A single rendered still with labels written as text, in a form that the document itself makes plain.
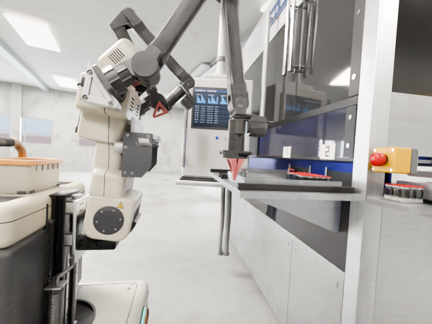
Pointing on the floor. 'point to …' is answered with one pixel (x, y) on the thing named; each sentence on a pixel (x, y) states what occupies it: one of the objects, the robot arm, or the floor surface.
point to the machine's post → (364, 131)
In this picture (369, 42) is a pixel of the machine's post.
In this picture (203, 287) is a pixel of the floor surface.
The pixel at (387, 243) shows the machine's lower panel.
